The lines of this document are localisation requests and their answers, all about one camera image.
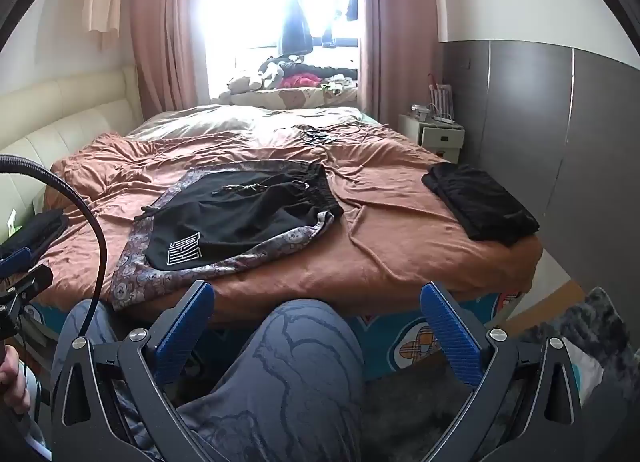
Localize pink curtain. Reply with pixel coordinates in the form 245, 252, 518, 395
357, 0, 444, 119
127, 0, 212, 116

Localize folded black pants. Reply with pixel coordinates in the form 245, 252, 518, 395
421, 162, 541, 248

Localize pile of black clothes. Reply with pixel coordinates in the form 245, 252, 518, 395
0, 209, 69, 256

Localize plush toy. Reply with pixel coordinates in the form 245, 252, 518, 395
227, 60, 287, 93

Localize grey wardrobe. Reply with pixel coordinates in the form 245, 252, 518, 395
440, 40, 640, 303

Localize cream padded headboard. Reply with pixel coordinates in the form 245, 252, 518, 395
0, 65, 147, 243

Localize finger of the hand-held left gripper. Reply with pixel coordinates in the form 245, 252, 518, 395
0, 246, 34, 274

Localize person's right leg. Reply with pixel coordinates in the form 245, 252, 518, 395
175, 298, 366, 462

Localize person's left hand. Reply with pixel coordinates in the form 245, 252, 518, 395
0, 356, 32, 415

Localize white wire rack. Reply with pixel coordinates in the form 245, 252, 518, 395
426, 72, 457, 118

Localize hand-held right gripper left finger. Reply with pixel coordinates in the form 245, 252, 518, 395
50, 279, 216, 462

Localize red cloth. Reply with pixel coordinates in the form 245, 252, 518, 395
277, 73, 322, 90

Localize orange bed blanket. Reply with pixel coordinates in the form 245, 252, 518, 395
37, 119, 544, 313

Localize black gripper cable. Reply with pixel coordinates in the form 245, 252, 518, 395
0, 153, 109, 343

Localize black strap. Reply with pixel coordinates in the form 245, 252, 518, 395
295, 126, 337, 146

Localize white nightstand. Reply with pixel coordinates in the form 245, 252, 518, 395
397, 112, 464, 164

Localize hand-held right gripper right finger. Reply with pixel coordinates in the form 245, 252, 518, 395
420, 282, 596, 462

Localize beige duvet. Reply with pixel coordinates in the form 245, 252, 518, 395
122, 104, 366, 144

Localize black shorts with paisley trim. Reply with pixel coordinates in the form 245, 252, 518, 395
107, 159, 346, 313

